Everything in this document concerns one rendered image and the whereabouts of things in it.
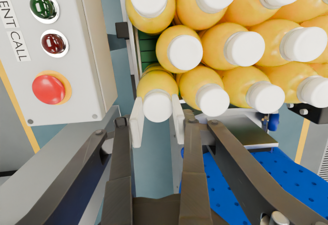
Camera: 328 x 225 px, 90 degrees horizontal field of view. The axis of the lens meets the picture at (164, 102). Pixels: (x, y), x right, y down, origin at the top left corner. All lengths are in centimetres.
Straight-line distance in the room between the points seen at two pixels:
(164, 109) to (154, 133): 131
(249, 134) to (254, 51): 20
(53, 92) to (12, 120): 167
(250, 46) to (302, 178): 30
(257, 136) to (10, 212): 77
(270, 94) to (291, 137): 177
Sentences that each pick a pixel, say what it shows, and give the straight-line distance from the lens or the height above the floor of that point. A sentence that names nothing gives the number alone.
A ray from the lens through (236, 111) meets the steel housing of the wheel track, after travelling 44.
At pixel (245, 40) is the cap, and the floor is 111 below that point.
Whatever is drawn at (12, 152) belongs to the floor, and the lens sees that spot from 209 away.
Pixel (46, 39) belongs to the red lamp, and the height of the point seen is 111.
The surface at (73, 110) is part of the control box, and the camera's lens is 24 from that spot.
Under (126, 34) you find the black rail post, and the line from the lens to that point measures 32.
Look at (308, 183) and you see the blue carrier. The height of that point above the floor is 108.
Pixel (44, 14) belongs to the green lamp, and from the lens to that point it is 22.
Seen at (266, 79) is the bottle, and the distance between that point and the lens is 28.
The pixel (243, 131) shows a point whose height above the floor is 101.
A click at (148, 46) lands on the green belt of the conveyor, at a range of 40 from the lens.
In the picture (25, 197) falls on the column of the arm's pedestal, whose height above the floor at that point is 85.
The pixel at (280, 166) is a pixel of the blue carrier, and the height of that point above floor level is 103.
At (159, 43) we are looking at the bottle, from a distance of 24.
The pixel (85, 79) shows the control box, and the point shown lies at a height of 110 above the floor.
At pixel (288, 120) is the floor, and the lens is 189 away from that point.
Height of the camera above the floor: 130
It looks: 69 degrees down
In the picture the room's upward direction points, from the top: 173 degrees clockwise
